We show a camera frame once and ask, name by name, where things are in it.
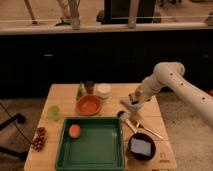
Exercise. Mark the green plastic cup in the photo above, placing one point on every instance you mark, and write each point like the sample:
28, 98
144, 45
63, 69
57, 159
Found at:
53, 112

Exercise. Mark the dark grey cup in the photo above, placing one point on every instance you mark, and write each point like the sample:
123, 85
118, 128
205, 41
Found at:
89, 87

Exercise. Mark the green plastic tray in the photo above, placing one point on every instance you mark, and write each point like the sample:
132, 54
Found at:
99, 147

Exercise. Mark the orange bowl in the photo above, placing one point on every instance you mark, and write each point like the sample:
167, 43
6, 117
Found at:
88, 105

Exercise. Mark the pastry brush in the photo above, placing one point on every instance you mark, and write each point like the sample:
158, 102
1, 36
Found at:
125, 118

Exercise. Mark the black chalkboard eraser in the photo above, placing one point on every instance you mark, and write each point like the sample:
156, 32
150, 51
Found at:
134, 99

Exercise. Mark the red grape bunch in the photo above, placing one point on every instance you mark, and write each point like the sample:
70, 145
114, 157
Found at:
39, 141

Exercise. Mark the black chair base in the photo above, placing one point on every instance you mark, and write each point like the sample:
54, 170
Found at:
9, 133

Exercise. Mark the blue sponge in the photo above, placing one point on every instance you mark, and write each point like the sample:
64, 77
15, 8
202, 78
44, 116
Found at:
140, 146

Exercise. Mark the orange peach fruit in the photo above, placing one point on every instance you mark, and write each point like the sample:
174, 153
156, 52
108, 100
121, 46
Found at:
74, 131

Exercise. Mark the white paper cup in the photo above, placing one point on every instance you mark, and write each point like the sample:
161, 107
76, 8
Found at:
103, 90

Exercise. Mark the grey folded cloth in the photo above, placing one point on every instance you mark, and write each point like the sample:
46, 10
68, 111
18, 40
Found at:
133, 108

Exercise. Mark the black cabinet under window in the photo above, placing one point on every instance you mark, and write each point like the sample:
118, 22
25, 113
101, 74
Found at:
119, 11

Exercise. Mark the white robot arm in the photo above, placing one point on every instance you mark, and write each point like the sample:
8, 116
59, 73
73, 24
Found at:
170, 74

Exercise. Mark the silver fork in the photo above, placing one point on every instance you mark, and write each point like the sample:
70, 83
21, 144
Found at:
139, 125

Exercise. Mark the black frying pan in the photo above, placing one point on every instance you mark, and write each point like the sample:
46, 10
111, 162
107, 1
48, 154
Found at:
142, 136

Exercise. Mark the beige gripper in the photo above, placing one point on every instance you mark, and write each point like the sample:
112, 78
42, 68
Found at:
141, 97

